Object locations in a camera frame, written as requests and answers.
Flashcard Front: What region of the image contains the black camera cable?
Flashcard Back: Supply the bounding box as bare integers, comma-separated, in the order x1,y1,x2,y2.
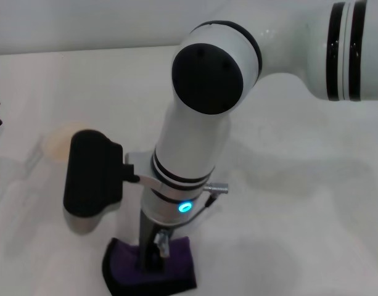
123,163,139,183

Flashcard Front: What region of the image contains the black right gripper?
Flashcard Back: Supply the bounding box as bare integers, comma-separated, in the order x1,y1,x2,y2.
140,212,169,273

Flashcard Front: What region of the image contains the purple rag with black trim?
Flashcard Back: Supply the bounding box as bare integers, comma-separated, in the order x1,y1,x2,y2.
101,236,198,296

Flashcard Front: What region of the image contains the clear cable plug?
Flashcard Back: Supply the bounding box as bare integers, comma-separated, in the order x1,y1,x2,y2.
154,229,171,258

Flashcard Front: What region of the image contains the grey cable with silver connector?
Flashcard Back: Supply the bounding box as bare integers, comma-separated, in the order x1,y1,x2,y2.
170,181,231,231

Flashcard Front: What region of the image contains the silver camera mount bracket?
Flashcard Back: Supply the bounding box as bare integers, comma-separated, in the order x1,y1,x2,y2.
125,152,162,188

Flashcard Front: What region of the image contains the white paper cup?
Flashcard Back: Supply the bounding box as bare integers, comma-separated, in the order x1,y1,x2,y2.
43,121,91,163

